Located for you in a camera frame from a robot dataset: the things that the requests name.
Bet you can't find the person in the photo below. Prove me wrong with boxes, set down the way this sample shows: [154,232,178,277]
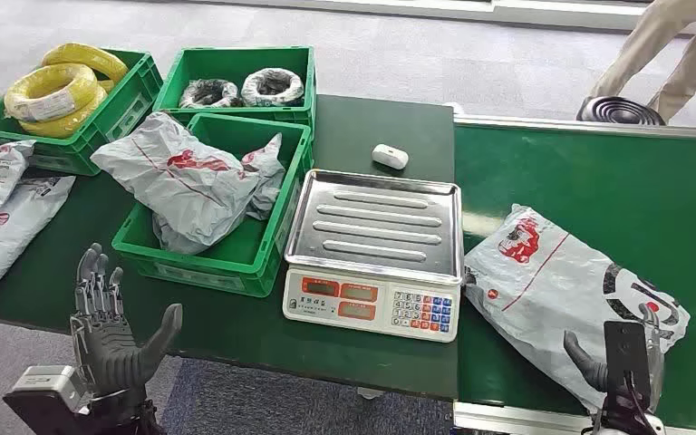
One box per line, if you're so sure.
[587,0,696,124]

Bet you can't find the green crate holding black coils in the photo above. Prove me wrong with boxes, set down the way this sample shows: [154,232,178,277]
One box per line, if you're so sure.
[153,46,317,132]

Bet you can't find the green conveyor belt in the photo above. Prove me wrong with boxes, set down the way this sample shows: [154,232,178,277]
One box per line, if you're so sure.
[451,113,696,435]

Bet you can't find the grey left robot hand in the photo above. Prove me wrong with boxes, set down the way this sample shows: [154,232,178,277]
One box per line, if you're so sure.
[70,243,184,407]

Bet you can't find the white electronic weighing scale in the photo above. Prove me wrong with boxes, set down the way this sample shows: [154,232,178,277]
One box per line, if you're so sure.
[282,169,465,344]

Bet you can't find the green crate holding yellow coils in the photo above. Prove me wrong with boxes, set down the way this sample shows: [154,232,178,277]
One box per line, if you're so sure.
[0,49,164,177]

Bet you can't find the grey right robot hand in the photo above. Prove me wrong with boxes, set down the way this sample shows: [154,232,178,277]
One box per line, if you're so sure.
[564,303,665,415]

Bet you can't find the grey package with black logo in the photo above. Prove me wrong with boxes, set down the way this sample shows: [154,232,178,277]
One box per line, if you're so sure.
[463,204,691,413]

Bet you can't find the yellow cable coil with label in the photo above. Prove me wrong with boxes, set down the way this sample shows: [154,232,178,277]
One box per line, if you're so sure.
[4,63,99,123]

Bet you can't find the wrapped black cable coil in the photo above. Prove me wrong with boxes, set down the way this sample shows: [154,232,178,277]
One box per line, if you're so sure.
[179,78,243,110]
[240,67,306,108]

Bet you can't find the small crumpled grey package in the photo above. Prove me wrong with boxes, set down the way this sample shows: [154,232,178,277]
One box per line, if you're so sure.
[240,132,288,222]

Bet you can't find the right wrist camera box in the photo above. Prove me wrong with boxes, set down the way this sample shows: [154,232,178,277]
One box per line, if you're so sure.
[603,321,653,403]

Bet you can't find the small white plastic case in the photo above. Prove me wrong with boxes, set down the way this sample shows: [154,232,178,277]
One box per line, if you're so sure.
[372,143,410,171]

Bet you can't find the black ribbed coiled hose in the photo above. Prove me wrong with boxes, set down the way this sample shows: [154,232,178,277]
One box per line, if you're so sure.
[575,95,667,127]

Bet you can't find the grey flat package with label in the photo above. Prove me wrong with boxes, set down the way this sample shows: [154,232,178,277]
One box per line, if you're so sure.
[0,175,77,305]

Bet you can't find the green crate holding packages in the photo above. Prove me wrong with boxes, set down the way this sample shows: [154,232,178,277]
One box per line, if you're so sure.
[111,112,314,299]

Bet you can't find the large grey red-printed package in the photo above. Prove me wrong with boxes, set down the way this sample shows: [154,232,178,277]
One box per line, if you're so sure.
[90,111,262,256]

